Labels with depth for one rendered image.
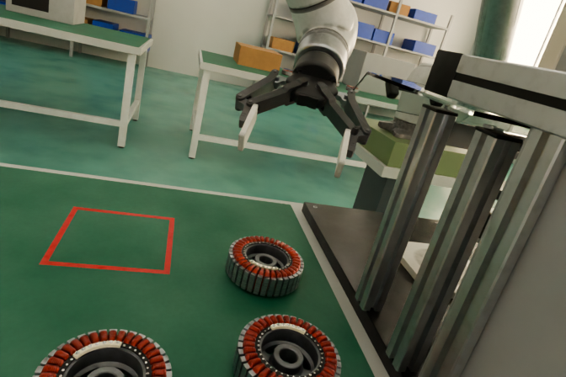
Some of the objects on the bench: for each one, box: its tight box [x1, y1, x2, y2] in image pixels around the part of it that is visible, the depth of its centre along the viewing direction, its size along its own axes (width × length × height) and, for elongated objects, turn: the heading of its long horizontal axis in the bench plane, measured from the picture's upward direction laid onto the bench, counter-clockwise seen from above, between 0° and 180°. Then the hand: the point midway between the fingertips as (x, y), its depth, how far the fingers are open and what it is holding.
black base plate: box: [302, 202, 478, 377], centre depth 73 cm, size 47×64×2 cm
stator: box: [226, 236, 304, 297], centre depth 59 cm, size 11×11×4 cm
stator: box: [232, 314, 341, 377], centre depth 43 cm, size 11×11×4 cm
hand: (291, 151), depth 54 cm, fingers open, 13 cm apart
